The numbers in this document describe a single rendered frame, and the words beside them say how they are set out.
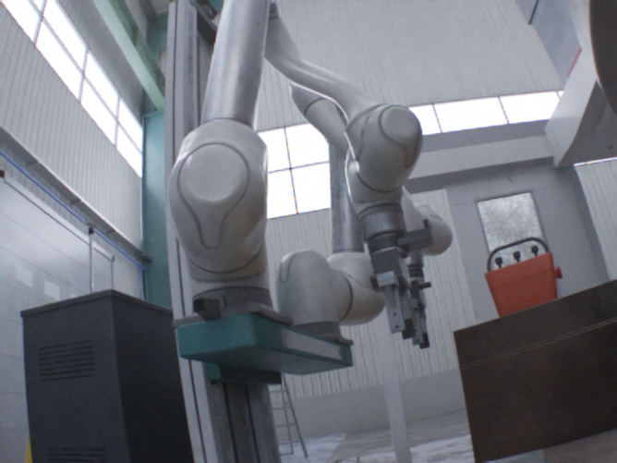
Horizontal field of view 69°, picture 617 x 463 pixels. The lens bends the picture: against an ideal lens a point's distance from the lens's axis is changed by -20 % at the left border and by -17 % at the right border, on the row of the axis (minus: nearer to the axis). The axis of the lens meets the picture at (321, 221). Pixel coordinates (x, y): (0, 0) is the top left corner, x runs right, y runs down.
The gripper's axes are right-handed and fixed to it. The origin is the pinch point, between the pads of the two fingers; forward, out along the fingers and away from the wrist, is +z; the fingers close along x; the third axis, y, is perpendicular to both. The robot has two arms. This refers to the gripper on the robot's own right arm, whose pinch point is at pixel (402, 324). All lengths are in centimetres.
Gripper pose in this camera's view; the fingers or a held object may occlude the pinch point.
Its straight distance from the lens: 100.9
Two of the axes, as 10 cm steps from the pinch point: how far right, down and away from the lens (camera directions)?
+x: -3.0, -3.0, -9.0
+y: -9.4, 2.5, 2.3
